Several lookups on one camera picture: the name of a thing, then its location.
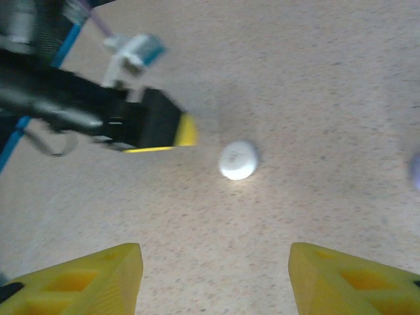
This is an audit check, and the aluminium side rail blue strip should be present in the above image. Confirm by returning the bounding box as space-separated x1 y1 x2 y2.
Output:
0 19 91 173

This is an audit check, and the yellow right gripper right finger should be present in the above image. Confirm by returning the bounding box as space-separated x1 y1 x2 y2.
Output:
287 241 420 315

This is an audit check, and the thin black cable loop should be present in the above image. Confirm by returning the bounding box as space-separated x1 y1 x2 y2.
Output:
23 126 79 158

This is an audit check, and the white earbud charging case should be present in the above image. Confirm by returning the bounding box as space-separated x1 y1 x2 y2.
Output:
218 140 261 181

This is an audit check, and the small white wireless earbud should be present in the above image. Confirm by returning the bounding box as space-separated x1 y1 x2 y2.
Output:
406 152 420 190

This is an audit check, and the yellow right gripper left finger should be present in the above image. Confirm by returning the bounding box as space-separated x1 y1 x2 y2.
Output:
0 242 144 315

